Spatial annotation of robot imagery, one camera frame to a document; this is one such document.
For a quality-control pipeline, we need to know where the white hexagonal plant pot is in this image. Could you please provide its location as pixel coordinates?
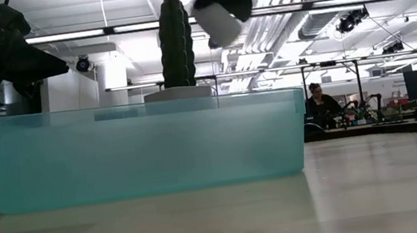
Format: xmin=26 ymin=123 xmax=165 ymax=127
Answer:
xmin=143 ymin=82 xmax=217 ymax=119

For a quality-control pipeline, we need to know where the person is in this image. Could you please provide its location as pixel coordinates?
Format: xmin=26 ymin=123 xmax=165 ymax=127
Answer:
xmin=301 ymin=78 xmax=346 ymax=133

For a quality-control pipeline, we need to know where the black ceiling-mounted camera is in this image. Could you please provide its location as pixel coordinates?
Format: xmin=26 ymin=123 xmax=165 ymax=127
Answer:
xmin=74 ymin=54 xmax=93 ymax=74
xmin=381 ymin=41 xmax=406 ymax=55
xmin=334 ymin=6 xmax=372 ymax=36

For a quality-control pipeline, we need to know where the overhead light strip beam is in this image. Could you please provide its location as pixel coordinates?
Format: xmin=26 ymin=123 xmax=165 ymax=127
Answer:
xmin=23 ymin=0 xmax=395 ymax=53

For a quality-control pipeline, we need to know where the black background gantry frame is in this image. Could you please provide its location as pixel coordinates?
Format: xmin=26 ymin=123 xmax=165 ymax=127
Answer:
xmin=104 ymin=44 xmax=417 ymax=142

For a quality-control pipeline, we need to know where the green cactus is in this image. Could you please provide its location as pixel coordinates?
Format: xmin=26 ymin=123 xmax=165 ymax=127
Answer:
xmin=151 ymin=0 xmax=201 ymax=91

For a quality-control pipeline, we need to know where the white pill bottle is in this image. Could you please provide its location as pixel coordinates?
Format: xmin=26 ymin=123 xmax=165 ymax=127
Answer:
xmin=191 ymin=0 xmax=246 ymax=52

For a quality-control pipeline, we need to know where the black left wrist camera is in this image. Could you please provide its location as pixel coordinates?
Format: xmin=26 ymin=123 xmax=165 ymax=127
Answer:
xmin=0 ymin=0 xmax=33 ymax=40

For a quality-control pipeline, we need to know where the teal translucent plastic basket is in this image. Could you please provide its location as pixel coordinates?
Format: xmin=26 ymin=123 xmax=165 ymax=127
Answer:
xmin=0 ymin=74 xmax=316 ymax=218

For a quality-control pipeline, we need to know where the black metal table frame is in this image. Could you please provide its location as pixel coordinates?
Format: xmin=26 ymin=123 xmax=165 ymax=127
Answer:
xmin=302 ymin=116 xmax=417 ymax=150

